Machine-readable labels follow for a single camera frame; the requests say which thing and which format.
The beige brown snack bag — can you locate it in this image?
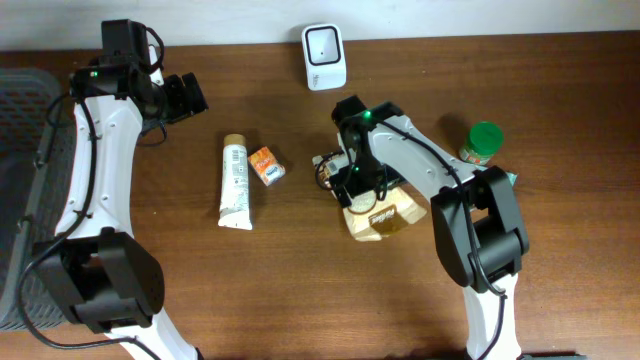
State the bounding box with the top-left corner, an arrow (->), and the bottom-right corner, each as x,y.
312,152 -> 429,243

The orange small carton box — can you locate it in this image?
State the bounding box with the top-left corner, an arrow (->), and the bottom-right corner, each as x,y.
248,146 -> 286,186

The green lid jar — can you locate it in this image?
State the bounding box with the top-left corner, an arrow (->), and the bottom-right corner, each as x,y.
459,122 -> 504,165

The white tube gold cap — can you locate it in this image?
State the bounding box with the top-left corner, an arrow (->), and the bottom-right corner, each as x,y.
218,134 -> 253,230

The teal snack packet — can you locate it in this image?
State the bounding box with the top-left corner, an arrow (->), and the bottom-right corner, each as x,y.
506,172 -> 517,185

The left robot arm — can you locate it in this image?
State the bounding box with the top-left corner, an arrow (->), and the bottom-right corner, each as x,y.
26,19 -> 208,359

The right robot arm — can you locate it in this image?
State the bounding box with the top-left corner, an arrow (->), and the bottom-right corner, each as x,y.
329,96 -> 529,359

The white barcode scanner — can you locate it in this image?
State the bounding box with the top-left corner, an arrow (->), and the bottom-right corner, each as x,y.
301,23 -> 347,91

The grey plastic mesh basket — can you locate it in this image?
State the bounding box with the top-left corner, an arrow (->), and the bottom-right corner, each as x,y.
1,68 -> 75,332

